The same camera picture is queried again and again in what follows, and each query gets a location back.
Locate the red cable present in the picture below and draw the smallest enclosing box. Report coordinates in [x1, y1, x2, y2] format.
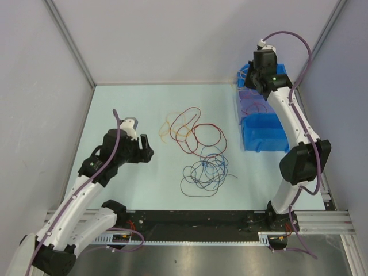
[243, 102, 268, 116]
[170, 106, 228, 155]

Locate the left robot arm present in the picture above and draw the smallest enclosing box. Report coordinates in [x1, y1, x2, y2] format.
[7, 125, 154, 275]

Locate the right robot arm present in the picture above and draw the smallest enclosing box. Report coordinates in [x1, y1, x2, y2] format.
[245, 46, 331, 231]

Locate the far blue bin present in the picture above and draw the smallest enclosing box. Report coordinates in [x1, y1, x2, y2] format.
[236, 64, 287, 89]

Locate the blue bin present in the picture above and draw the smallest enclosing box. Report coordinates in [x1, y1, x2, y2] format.
[241, 113, 289, 152]
[236, 64, 287, 89]

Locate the middle lavender bin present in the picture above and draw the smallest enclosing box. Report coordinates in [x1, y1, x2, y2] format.
[236, 88, 274, 123]

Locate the near blue bin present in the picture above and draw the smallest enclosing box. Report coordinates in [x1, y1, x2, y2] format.
[241, 113, 289, 152]

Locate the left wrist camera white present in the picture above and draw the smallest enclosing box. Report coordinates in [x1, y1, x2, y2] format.
[120, 117, 138, 141]

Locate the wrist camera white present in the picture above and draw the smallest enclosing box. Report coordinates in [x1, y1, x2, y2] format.
[256, 39, 277, 53]
[120, 117, 138, 141]

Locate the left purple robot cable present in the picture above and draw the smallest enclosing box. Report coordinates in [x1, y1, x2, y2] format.
[25, 108, 144, 276]

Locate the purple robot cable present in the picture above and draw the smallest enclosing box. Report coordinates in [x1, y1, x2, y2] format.
[261, 30, 324, 261]
[25, 108, 144, 276]

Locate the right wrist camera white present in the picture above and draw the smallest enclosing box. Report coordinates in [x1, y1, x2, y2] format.
[256, 39, 277, 53]

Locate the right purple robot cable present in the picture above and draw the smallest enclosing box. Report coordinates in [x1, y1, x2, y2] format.
[261, 30, 324, 261]

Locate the light blue cable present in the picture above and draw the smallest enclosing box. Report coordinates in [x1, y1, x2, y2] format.
[200, 145, 229, 185]

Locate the dark blue cable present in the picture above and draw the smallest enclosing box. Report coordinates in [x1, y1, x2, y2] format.
[183, 155, 231, 192]

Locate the brown cable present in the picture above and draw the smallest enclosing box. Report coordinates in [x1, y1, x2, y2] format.
[179, 169, 239, 198]

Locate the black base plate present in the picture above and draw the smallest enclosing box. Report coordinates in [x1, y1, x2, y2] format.
[116, 210, 300, 242]

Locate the white cable duct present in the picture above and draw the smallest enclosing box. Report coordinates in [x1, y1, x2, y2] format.
[91, 233, 269, 247]

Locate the aluminium frame rail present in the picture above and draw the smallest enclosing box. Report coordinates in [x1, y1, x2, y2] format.
[41, 209, 353, 233]

